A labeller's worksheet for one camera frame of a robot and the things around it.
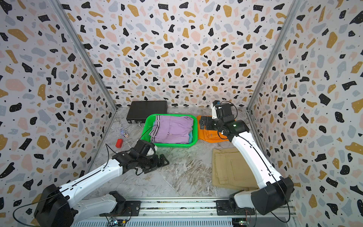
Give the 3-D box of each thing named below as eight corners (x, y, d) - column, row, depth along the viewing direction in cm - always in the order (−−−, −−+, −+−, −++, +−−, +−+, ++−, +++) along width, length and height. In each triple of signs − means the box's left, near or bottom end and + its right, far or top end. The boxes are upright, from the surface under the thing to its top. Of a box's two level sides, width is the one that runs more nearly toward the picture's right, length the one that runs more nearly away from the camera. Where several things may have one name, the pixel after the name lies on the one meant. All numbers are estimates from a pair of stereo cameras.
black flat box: (128, 124, 113) (124, 118, 107) (135, 105, 127) (132, 98, 121) (165, 125, 113) (163, 118, 107) (168, 105, 127) (167, 98, 121)
